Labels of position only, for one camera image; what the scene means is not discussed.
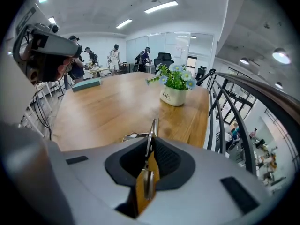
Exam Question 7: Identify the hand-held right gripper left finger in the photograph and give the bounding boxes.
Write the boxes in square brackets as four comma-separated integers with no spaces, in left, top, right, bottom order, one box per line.
[61,137,154,225]

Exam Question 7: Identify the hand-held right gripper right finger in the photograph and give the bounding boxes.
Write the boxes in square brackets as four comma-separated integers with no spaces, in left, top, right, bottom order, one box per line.
[140,137,279,225]

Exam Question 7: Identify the black railing with wooden handrail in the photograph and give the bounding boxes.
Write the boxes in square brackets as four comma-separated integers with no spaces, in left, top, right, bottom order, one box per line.
[196,68,300,176]

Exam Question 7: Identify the person's white shirt torso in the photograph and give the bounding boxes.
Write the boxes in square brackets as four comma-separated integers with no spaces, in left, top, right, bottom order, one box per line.
[0,38,75,225]

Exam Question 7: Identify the teal book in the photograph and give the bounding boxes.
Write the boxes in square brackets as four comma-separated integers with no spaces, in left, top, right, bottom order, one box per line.
[71,77,102,93]

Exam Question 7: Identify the white pot with blue flowers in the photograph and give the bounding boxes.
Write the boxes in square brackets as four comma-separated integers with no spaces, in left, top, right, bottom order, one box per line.
[146,63,198,107]

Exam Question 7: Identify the small wooden table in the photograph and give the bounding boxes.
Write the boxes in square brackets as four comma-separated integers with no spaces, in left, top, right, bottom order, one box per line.
[87,66,111,79]

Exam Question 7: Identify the person's head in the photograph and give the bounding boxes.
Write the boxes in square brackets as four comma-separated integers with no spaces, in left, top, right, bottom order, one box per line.
[23,52,74,84]

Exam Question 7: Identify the black office chair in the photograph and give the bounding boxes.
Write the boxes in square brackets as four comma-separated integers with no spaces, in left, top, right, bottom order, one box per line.
[153,52,175,74]
[195,66,208,81]

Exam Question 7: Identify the black cables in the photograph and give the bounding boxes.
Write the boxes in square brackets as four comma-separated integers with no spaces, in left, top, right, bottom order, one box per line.
[32,90,53,141]

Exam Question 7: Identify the head-worn camera headset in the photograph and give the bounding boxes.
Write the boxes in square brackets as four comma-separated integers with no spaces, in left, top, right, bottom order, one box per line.
[12,23,83,67]

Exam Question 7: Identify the glass partition wall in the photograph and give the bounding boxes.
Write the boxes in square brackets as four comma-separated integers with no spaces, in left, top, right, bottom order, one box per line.
[126,31,215,64]

